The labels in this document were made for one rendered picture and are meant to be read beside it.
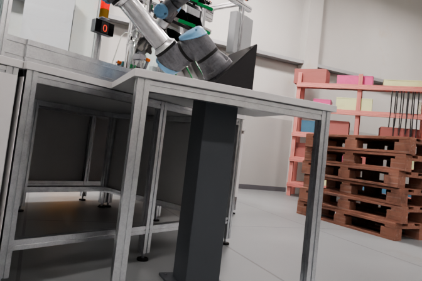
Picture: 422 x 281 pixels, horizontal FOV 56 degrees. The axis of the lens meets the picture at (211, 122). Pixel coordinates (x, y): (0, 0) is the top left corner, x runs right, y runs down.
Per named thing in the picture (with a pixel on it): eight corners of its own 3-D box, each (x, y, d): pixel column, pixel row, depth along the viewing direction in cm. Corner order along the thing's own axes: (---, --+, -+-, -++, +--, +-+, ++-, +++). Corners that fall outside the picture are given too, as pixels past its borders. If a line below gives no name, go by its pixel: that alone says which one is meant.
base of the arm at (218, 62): (237, 59, 178) (223, 41, 175) (211, 80, 175) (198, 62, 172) (225, 62, 192) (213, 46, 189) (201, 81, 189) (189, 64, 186)
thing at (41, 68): (245, 120, 265) (245, 115, 265) (26, 68, 149) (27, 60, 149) (113, 113, 354) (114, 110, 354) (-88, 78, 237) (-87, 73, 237)
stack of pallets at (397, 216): (454, 240, 382) (461, 146, 389) (399, 242, 337) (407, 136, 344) (347, 214, 493) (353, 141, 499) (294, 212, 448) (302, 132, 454)
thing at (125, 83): (336, 112, 173) (337, 105, 173) (134, 75, 137) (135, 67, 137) (255, 116, 237) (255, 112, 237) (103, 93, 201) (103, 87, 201)
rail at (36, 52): (178, 101, 225) (180, 82, 226) (24, 63, 156) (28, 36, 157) (171, 100, 229) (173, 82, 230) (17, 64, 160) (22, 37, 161)
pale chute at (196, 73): (205, 89, 255) (208, 84, 253) (189, 85, 246) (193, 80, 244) (189, 62, 271) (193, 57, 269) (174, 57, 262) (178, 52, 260)
